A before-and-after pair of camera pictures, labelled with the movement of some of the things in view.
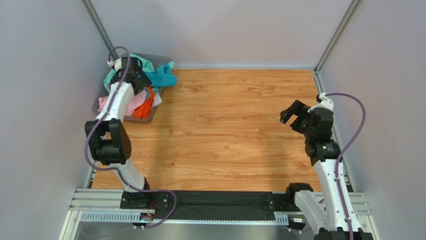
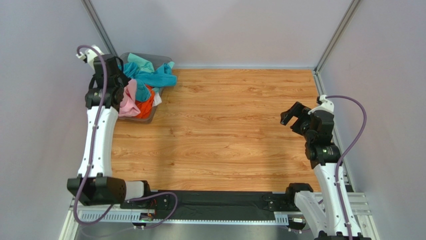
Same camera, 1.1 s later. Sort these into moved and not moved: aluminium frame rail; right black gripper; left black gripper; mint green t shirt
Moved: left black gripper
Not moved: right black gripper; aluminium frame rail; mint green t shirt
